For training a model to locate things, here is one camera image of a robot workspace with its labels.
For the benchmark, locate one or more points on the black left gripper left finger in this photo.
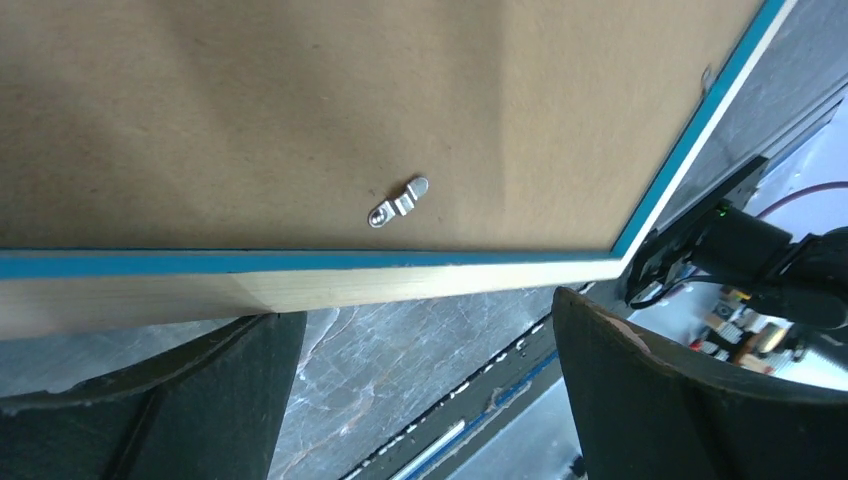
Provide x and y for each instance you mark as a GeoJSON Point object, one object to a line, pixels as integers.
{"type": "Point", "coordinates": [211, 408]}

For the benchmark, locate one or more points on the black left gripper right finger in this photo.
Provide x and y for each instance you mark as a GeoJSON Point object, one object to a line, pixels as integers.
{"type": "Point", "coordinates": [646, 407]}

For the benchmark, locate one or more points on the wooden picture frame teal edge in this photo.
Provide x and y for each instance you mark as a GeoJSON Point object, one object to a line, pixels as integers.
{"type": "Point", "coordinates": [52, 290]}

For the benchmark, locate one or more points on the brown cardboard backing board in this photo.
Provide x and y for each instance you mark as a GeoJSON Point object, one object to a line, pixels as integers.
{"type": "Point", "coordinates": [282, 124]}

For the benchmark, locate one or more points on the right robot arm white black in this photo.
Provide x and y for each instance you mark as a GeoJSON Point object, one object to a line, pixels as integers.
{"type": "Point", "coordinates": [804, 282]}

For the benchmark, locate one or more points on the silver metal turn clip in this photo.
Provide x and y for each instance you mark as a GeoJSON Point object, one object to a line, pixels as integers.
{"type": "Point", "coordinates": [399, 205]}
{"type": "Point", "coordinates": [707, 80]}

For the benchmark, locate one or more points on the aluminium rail base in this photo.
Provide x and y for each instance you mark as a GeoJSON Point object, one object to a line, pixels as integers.
{"type": "Point", "coordinates": [528, 433]}

